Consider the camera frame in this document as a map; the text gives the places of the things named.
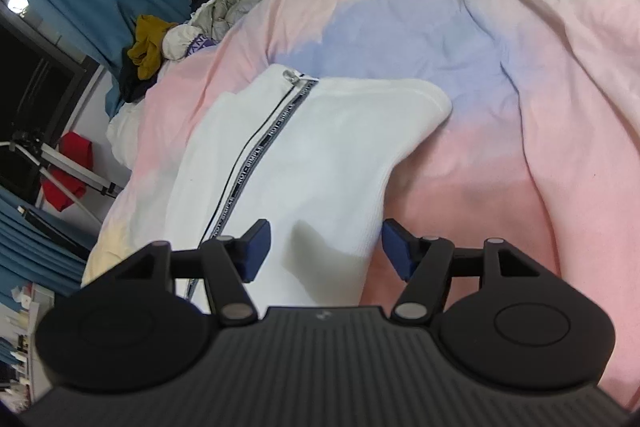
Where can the mustard yellow garment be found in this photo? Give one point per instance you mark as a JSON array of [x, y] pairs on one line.
[[150, 42]]

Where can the white crumpled garment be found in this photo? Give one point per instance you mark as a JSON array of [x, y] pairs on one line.
[[125, 134]]

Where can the dark window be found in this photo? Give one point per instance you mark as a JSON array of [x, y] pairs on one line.
[[35, 82]]

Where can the white dressing table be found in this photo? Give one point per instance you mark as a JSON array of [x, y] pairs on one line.
[[30, 312]]

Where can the red garment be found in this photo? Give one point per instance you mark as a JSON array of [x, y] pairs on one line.
[[75, 152]]

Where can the grey white clothes pile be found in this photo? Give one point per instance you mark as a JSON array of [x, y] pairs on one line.
[[225, 9]]

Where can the dark clothes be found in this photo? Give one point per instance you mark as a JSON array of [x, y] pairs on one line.
[[132, 79]]

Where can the garment steamer stand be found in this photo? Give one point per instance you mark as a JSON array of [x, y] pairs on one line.
[[70, 169]]

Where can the pastel tie-dye blanket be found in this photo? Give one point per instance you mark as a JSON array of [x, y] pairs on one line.
[[500, 57]]

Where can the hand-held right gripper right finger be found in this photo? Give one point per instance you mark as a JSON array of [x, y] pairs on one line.
[[397, 252]]

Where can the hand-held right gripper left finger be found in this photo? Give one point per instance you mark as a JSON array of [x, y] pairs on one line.
[[257, 249]]

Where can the white zip jacket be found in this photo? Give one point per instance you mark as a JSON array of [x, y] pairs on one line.
[[330, 157]]

